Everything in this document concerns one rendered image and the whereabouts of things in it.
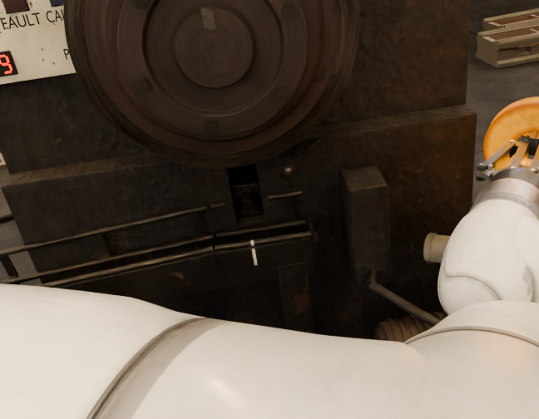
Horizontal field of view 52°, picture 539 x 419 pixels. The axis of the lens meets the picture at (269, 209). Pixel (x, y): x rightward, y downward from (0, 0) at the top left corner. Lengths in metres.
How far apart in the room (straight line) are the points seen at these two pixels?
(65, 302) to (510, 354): 0.14
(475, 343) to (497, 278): 0.42
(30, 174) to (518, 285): 0.94
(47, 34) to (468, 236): 0.81
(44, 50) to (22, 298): 0.95
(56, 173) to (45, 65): 0.22
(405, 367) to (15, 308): 0.12
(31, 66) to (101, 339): 1.00
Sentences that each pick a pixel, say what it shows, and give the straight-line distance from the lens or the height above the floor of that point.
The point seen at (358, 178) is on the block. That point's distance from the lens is 1.10.
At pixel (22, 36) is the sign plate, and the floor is 1.14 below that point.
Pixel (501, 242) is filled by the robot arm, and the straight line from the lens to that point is 0.64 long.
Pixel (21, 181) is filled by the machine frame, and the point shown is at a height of 0.87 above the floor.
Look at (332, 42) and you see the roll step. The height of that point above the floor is 1.08.
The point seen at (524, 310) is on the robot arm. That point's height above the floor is 1.07.
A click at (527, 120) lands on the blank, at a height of 0.95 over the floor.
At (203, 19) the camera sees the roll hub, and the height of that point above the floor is 1.16.
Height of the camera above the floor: 1.31
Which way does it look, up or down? 30 degrees down
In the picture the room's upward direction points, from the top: 9 degrees counter-clockwise
